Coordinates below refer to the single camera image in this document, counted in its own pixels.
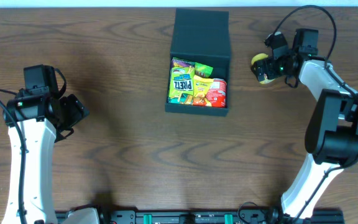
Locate yellow Mentos candy bottle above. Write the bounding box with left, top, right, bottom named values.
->
left=250, top=53, right=275, bottom=85

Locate red potato chips can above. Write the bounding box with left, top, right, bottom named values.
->
left=206, top=78, right=227, bottom=108

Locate green Pretz snack box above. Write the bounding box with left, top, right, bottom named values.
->
left=167, top=57, right=195, bottom=105

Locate yellow Julies biscuit packet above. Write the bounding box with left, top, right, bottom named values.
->
left=192, top=75, right=213, bottom=107

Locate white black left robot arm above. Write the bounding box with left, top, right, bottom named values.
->
left=2, top=90, right=101, bottom=224

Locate black gift box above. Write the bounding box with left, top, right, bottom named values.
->
left=165, top=9, right=231, bottom=116

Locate black mounting rail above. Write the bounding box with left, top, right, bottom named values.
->
left=54, top=208, right=344, bottom=224

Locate Haribo worms candy bag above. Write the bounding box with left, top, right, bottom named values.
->
left=195, top=62, right=213, bottom=78

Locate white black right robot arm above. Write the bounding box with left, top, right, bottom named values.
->
left=251, top=53, right=358, bottom=223

